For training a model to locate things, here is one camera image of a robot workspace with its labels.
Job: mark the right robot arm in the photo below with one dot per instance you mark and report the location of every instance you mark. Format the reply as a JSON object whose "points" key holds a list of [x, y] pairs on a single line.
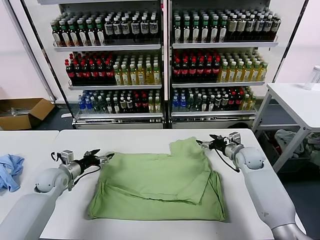
{"points": [[262, 190]]}

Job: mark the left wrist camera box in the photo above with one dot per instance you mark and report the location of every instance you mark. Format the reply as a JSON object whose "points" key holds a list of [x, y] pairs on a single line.
{"points": [[67, 156]]}

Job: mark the red cap cola bottle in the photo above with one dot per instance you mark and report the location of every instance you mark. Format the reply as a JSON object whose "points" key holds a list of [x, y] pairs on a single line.
{"points": [[144, 104], [239, 102], [77, 74], [176, 72], [101, 74], [85, 74], [93, 74], [192, 72], [137, 104], [199, 72], [207, 72], [109, 74], [184, 72], [215, 72], [231, 102], [69, 73]]}

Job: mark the yellow juice bottle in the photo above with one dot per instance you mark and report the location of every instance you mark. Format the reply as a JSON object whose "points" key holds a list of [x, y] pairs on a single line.
{"points": [[132, 76], [262, 73], [151, 106], [157, 106], [124, 77], [255, 73], [156, 76], [245, 103], [231, 74], [148, 76], [117, 77], [223, 74], [247, 73], [251, 104], [140, 76], [239, 74]]}

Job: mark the glass cabinet door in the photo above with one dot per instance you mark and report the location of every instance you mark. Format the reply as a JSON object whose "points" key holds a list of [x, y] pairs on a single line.
{"points": [[42, 62], [288, 25]]}

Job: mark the white side table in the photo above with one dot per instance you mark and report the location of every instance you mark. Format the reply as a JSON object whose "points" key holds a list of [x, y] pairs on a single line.
{"points": [[295, 104]]}

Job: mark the dark drink bottle white cap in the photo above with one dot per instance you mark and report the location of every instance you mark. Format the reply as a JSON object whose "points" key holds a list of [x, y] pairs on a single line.
{"points": [[217, 103], [108, 106], [224, 103], [122, 106], [115, 106], [129, 106]]}

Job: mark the green t-shirt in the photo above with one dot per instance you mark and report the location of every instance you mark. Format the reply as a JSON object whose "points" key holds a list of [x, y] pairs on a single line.
{"points": [[150, 180]]}

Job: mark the grey crumpled cloth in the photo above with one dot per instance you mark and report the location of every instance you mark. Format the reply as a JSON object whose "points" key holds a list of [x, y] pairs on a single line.
{"points": [[285, 137]]}

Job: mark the white drinks shelf unit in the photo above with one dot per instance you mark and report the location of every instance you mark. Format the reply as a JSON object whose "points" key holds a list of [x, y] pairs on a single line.
{"points": [[106, 48], [219, 45]]}

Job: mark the black storage crate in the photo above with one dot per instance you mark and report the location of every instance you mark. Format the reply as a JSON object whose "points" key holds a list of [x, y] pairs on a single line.
{"points": [[290, 164]]}

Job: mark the dark bottle beige label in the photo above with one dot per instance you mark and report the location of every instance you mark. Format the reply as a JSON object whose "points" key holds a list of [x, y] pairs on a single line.
{"points": [[240, 27], [231, 27]]}

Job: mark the brown cardboard box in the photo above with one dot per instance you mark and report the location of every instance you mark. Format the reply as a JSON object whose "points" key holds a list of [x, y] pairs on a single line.
{"points": [[39, 109]]}

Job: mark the clear plastic jar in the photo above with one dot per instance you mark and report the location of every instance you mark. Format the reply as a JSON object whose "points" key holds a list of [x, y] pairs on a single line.
{"points": [[313, 77]]}

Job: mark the dark tea bottle white label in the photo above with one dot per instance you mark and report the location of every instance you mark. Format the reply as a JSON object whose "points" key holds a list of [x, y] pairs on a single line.
{"points": [[267, 27], [108, 31], [116, 30], [275, 27], [134, 29], [258, 27], [249, 27], [144, 29], [153, 28], [125, 30]]}

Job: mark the pale green cloth pile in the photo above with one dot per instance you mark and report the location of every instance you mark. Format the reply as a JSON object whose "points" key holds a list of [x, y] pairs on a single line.
{"points": [[315, 143]]}

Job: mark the blue crumpled cloth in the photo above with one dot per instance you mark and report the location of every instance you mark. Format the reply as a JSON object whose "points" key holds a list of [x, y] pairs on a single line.
{"points": [[10, 174]]}

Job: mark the blue drink bottle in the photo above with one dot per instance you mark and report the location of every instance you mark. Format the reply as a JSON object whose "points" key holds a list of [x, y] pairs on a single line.
{"points": [[88, 105], [175, 104], [80, 104], [183, 104]]}

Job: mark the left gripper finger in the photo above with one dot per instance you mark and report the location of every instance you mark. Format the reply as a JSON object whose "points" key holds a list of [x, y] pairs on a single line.
{"points": [[105, 158], [91, 153]]}

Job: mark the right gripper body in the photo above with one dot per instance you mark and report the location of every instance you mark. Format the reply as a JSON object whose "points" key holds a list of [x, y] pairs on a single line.
{"points": [[220, 145]]}

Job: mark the green cap tea bottle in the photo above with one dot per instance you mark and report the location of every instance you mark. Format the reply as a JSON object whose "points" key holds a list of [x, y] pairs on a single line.
{"points": [[100, 34], [195, 31], [177, 31], [91, 34], [204, 31], [213, 31], [222, 30], [74, 35], [186, 31], [56, 36], [82, 34], [65, 36]]}

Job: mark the small white floor object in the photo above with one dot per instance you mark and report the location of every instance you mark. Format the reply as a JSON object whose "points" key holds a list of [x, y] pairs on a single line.
{"points": [[65, 115]]}

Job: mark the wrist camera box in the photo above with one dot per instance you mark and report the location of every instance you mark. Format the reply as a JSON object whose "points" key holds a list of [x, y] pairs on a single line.
{"points": [[67, 156], [235, 138]]}

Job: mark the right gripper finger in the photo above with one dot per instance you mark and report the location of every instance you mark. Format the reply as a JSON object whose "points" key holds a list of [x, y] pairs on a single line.
{"points": [[206, 145], [217, 138]]}

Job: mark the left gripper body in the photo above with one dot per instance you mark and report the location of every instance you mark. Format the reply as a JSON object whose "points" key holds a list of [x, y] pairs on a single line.
{"points": [[86, 163]]}

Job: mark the metal rods bundle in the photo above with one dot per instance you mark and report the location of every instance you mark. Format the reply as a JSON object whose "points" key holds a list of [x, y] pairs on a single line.
{"points": [[17, 112]]}

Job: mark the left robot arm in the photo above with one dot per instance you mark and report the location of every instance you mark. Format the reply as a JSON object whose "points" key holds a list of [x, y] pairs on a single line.
{"points": [[37, 195]]}

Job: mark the black bag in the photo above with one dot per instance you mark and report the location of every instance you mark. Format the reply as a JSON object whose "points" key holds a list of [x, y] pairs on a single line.
{"points": [[241, 125]]}

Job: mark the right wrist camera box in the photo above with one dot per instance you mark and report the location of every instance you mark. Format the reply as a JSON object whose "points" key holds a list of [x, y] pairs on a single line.
{"points": [[235, 138]]}

